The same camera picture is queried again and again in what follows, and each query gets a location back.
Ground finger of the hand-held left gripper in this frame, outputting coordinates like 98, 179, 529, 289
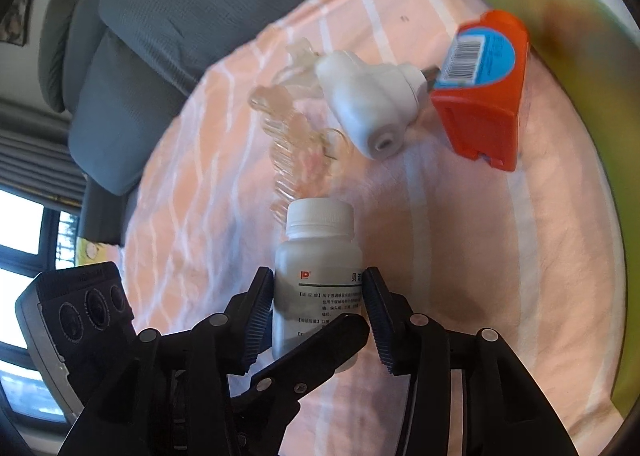
230, 314, 371, 402

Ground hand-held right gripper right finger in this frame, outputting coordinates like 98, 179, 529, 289
363, 267, 577, 456

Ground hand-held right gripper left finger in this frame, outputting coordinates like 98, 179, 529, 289
59, 267, 275, 456

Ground white medicine bottle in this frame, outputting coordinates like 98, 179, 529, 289
271, 199, 362, 373

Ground clear capsule blister strip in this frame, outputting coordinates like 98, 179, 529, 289
249, 84, 347, 223

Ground white plastic plug adapter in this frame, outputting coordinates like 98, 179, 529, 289
315, 50, 432, 160

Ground clear plastic piece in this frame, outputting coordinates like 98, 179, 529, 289
284, 40, 322, 86

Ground window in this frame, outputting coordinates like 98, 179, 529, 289
0, 186, 88, 419

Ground peach striped blanket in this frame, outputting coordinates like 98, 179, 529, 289
122, 0, 630, 456

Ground grey curtain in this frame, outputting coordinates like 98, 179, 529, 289
0, 96, 87, 213

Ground orange box with barcode label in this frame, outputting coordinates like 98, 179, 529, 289
429, 10, 532, 173

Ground grey fabric sofa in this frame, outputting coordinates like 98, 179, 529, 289
37, 0, 481, 243

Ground framed wall picture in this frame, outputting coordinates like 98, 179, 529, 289
0, 0, 42, 45

